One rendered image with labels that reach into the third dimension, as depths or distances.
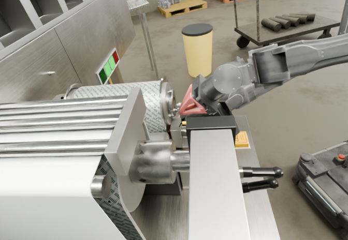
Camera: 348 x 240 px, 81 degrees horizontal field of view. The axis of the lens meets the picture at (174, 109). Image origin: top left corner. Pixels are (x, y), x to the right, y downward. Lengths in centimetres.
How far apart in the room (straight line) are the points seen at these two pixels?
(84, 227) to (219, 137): 18
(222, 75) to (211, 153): 24
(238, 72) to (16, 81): 50
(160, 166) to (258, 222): 51
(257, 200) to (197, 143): 60
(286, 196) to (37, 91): 172
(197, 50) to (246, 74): 245
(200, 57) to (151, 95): 240
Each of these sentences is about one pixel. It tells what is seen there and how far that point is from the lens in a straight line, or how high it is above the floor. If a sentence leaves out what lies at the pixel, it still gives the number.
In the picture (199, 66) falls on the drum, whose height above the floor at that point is 19.
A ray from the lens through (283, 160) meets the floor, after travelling 206.
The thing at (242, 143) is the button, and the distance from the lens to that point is 88.
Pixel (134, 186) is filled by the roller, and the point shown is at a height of 131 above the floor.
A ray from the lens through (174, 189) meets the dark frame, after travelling 75.
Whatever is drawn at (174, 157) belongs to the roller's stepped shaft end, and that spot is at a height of 135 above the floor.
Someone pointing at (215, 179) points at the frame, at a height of 144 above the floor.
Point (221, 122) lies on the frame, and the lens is 21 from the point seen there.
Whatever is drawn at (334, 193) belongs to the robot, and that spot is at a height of 24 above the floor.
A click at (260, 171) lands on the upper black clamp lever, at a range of 27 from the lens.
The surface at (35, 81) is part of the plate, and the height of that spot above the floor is 136.
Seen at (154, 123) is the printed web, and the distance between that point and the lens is 53.
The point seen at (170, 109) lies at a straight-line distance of 52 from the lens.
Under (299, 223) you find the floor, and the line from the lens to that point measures 180.
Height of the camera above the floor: 159
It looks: 39 degrees down
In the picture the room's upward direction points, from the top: 10 degrees counter-clockwise
